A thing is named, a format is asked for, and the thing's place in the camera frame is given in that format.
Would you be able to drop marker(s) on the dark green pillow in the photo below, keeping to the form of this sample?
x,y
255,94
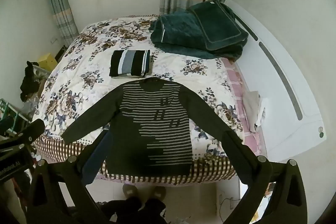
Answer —
x,y
220,24

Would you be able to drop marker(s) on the grey slipper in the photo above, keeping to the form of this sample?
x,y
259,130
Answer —
x,y
158,192
130,191

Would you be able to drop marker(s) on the folded black white grey sweater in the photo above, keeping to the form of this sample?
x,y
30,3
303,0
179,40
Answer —
x,y
131,63

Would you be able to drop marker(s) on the floral quilt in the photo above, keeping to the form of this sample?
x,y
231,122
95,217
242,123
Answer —
x,y
86,69

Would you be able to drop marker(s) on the dark striped sweater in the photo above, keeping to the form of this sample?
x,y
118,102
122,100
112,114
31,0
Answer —
x,y
162,145

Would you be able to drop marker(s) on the black cloth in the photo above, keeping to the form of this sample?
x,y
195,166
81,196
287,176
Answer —
x,y
29,82

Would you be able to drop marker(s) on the white cloth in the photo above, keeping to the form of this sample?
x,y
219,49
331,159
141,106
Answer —
x,y
252,105

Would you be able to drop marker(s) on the yellow box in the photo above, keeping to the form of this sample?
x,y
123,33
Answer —
x,y
48,61

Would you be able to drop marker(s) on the white bed headboard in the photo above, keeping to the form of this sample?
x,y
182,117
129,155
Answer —
x,y
275,82

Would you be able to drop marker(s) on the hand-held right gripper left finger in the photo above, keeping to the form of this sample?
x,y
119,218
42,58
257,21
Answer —
x,y
95,161

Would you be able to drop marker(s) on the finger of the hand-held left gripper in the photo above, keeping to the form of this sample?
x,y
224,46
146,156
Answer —
x,y
31,132

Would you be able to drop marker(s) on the pink checked bed sheet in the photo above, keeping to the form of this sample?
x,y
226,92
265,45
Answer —
x,y
236,77

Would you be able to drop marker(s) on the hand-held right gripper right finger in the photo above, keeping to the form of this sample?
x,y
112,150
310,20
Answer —
x,y
236,158

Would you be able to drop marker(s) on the dark green blanket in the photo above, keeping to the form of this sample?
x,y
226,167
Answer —
x,y
178,32

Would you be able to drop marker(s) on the green rack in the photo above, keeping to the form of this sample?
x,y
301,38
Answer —
x,y
8,108

